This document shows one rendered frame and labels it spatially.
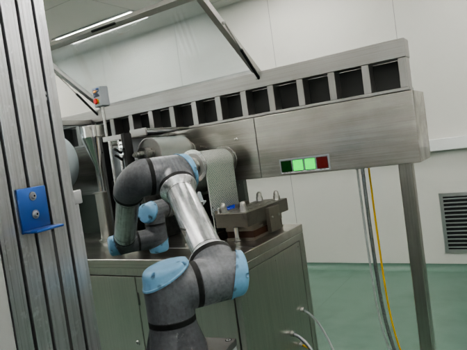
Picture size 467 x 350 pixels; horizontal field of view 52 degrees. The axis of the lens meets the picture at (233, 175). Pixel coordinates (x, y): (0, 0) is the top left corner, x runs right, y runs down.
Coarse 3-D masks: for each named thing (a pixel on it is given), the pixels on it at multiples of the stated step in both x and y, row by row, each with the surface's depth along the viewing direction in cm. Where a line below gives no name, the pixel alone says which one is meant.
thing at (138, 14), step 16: (176, 0) 199; (192, 0) 197; (128, 16) 214; (144, 16) 210; (208, 16) 203; (80, 32) 231; (96, 32) 226; (224, 32) 210; (240, 48) 216; (64, 80) 267; (80, 96) 277; (96, 112) 286
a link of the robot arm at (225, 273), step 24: (168, 168) 143; (192, 168) 146; (168, 192) 140; (192, 192) 138; (192, 216) 130; (192, 240) 126; (216, 240) 122; (216, 264) 116; (240, 264) 118; (216, 288) 114; (240, 288) 117
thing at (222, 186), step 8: (208, 176) 211; (216, 176) 217; (224, 176) 223; (232, 176) 228; (208, 184) 211; (216, 184) 216; (224, 184) 222; (232, 184) 228; (208, 192) 211; (216, 192) 215; (224, 192) 221; (232, 192) 227; (216, 200) 215; (224, 200) 221; (232, 200) 226; (216, 208) 214
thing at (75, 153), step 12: (72, 132) 279; (72, 144) 278; (72, 156) 277; (84, 156) 284; (72, 168) 276; (84, 168) 284; (72, 180) 276; (84, 180) 283; (96, 180) 291; (84, 192) 282; (84, 204) 281; (96, 204) 289; (84, 216) 280; (96, 216) 288; (84, 228) 280; (96, 228) 287
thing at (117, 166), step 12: (108, 144) 222; (120, 144) 219; (132, 144) 220; (108, 156) 226; (120, 156) 219; (132, 156) 219; (108, 168) 225; (120, 168) 223; (108, 180) 224; (108, 192) 225; (144, 228) 221
